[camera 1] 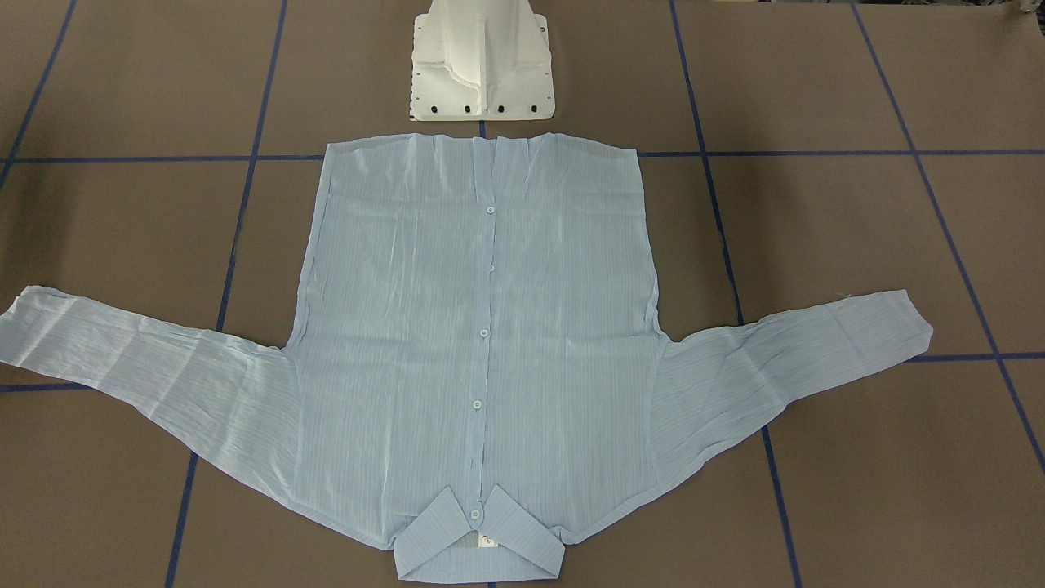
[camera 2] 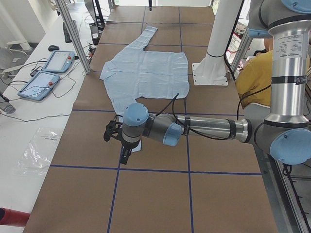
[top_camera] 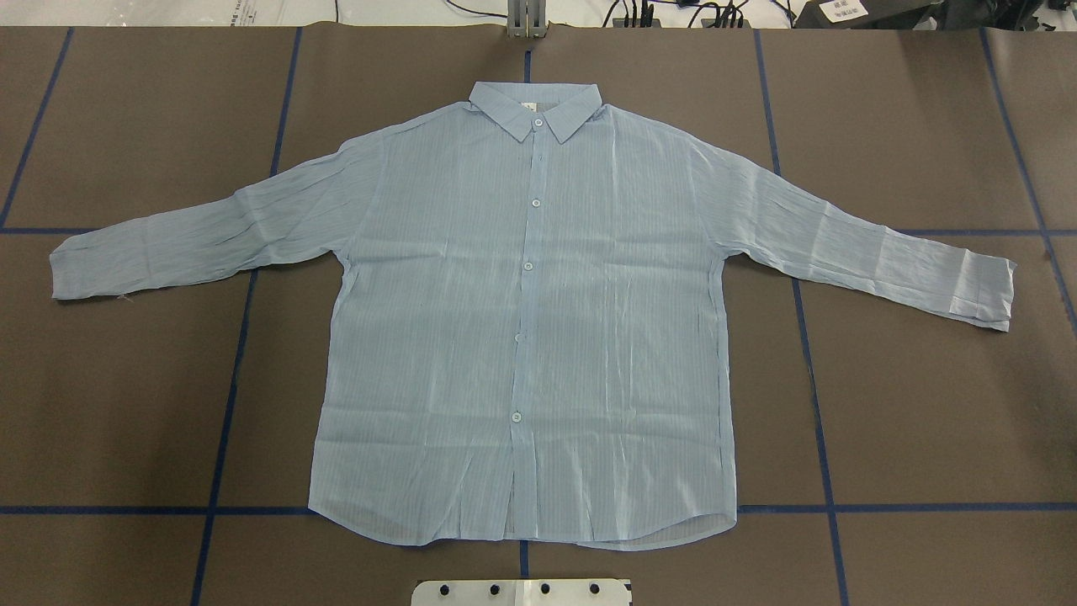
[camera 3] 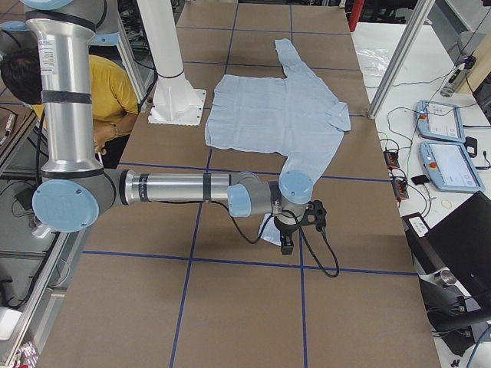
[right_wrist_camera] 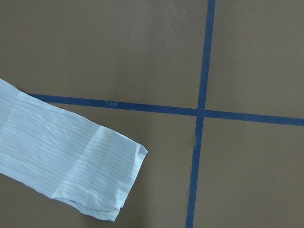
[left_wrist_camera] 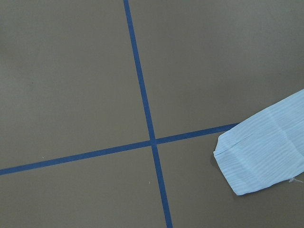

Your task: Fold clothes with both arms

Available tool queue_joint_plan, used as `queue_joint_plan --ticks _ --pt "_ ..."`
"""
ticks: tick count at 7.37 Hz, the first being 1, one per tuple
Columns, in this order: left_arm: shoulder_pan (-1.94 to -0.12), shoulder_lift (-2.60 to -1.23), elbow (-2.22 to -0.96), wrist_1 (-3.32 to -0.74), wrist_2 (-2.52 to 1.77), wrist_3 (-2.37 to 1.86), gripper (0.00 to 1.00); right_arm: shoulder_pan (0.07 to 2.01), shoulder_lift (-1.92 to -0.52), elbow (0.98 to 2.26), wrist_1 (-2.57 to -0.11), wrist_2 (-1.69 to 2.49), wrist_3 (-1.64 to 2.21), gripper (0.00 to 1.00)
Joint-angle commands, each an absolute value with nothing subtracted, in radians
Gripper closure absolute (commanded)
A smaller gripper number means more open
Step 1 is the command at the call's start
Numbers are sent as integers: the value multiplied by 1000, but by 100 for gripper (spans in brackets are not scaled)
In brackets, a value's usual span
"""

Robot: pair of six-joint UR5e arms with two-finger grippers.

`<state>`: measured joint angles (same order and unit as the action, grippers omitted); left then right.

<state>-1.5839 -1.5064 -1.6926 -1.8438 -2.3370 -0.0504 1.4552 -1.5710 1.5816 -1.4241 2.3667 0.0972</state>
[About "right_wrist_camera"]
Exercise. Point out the light blue button-up shirt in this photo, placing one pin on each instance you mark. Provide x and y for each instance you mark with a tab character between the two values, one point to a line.
65	156

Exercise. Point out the brown paper table cover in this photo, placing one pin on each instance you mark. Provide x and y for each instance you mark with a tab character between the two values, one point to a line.
214	89

